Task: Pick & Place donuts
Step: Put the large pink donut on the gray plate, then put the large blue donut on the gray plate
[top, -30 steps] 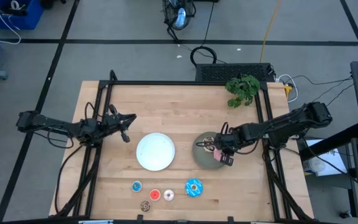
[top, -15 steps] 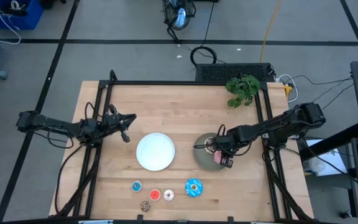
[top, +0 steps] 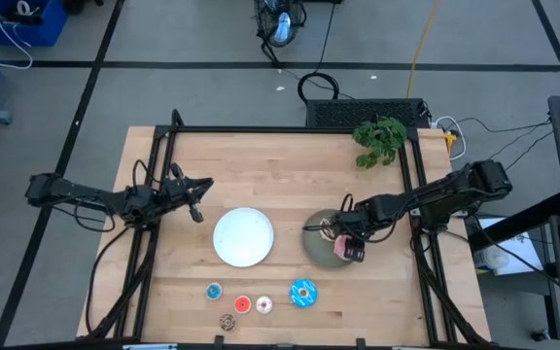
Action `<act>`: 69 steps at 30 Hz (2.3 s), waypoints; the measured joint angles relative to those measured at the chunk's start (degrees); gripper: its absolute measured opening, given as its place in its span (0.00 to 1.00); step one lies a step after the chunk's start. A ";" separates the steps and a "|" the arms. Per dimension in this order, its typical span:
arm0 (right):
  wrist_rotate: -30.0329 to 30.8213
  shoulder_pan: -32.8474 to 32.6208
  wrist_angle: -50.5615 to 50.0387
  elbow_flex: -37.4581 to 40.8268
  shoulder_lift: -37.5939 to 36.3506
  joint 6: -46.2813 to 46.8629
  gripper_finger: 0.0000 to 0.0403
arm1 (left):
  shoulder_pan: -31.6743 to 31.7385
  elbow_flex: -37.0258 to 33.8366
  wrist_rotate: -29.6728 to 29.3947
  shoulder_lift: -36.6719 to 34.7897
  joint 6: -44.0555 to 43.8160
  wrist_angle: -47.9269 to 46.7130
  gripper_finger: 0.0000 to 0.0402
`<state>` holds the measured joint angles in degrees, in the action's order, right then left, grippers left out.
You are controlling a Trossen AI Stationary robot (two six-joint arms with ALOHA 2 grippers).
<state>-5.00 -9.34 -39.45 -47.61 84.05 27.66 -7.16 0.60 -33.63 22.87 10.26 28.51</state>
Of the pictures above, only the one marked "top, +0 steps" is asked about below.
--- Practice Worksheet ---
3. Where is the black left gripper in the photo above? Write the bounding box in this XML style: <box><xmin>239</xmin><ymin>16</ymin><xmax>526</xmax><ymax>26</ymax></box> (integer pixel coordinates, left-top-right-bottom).
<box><xmin>162</xmin><ymin>162</ymin><xmax>215</xmax><ymax>225</ymax></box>

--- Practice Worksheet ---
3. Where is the large blue frosted donut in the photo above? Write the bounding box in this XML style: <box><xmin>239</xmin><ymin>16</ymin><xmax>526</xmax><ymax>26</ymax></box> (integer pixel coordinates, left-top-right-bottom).
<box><xmin>288</xmin><ymin>278</ymin><xmax>320</xmax><ymax>309</ymax></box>

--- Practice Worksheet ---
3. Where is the small red frosted donut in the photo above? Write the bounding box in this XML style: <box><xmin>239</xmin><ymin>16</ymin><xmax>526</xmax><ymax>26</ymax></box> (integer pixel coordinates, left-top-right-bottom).
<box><xmin>233</xmin><ymin>295</ymin><xmax>253</xmax><ymax>315</ymax></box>

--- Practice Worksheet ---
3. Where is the small chocolate frosted donut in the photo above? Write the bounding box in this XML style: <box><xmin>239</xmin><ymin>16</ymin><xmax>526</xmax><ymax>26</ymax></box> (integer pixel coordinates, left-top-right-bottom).
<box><xmin>218</xmin><ymin>312</ymin><xmax>238</xmax><ymax>333</ymax></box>

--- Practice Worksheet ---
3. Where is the olive grey round plate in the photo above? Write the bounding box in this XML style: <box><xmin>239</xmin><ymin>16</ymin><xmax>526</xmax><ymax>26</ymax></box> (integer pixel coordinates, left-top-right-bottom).
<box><xmin>301</xmin><ymin>208</ymin><xmax>359</xmax><ymax>269</ymax></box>

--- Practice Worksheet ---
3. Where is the white round plate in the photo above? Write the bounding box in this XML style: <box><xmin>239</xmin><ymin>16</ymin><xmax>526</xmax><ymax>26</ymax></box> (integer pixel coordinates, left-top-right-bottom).
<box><xmin>212</xmin><ymin>207</ymin><xmax>275</xmax><ymax>268</ymax></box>

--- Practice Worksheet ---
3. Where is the green potted plant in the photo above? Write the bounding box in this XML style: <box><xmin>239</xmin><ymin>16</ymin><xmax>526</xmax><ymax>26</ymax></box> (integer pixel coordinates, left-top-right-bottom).
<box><xmin>351</xmin><ymin>115</ymin><xmax>408</xmax><ymax>170</ymax></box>

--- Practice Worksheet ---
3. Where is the white tape roll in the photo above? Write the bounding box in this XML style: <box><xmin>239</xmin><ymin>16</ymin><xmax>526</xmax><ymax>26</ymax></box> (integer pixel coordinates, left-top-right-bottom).
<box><xmin>482</xmin><ymin>244</ymin><xmax>510</xmax><ymax>271</ymax></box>

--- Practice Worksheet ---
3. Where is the black desk support beam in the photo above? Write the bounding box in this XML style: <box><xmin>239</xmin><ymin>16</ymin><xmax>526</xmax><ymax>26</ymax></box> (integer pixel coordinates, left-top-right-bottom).
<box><xmin>468</xmin><ymin>191</ymin><xmax>560</xmax><ymax>252</ymax></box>

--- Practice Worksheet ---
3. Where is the white paper sheet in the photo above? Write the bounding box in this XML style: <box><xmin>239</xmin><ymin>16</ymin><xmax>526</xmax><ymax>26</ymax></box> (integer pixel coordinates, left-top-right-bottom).
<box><xmin>473</xmin><ymin>216</ymin><xmax>546</xmax><ymax>277</ymax></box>

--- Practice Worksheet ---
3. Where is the black floor fan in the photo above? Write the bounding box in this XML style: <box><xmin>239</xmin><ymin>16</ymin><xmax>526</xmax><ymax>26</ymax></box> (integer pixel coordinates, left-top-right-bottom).
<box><xmin>253</xmin><ymin>0</ymin><xmax>309</xmax><ymax>67</ymax></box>

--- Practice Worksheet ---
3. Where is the blue storage bin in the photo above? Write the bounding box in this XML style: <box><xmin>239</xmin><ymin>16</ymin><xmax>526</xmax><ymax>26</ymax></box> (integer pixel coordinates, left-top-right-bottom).
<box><xmin>0</xmin><ymin>0</ymin><xmax>70</xmax><ymax>49</ymax></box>

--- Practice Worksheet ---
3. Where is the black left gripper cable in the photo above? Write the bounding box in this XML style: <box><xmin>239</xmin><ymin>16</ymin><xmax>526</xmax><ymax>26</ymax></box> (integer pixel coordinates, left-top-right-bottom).
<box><xmin>131</xmin><ymin>158</ymin><xmax>164</xmax><ymax>189</ymax></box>

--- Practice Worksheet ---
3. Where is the black aluminium table frame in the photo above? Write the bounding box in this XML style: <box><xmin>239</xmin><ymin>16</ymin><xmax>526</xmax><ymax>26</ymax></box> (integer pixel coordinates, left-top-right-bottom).
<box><xmin>75</xmin><ymin>109</ymin><xmax>493</xmax><ymax>350</ymax></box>

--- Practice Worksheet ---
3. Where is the white power cable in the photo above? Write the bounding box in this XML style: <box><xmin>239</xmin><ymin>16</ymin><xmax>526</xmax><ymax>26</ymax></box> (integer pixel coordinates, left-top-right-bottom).
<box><xmin>434</xmin><ymin>115</ymin><xmax>469</xmax><ymax>161</ymax></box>

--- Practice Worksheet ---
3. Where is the black arm base cable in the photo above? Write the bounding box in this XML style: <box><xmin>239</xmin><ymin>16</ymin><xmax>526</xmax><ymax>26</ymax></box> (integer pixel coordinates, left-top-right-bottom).
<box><xmin>84</xmin><ymin>226</ymin><xmax>133</xmax><ymax>336</ymax></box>

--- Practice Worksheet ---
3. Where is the yellow hanging cable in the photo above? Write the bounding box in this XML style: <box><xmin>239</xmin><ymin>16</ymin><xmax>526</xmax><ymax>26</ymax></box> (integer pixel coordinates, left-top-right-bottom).
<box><xmin>405</xmin><ymin>0</ymin><xmax>440</xmax><ymax>98</ymax></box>

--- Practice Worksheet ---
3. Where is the black hanging cable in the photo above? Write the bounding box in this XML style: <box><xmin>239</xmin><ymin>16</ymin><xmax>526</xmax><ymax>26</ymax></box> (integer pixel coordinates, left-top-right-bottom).
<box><xmin>297</xmin><ymin>0</ymin><xmax>340</xmax><ymax>104</ymax></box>

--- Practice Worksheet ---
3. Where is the long white cable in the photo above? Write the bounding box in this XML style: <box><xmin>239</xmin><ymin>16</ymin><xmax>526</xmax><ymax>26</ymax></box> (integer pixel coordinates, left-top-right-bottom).
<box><xmin>0</xmin><ymin>0</ymin><xmax>35</xmax><ymax>70</ymax></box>

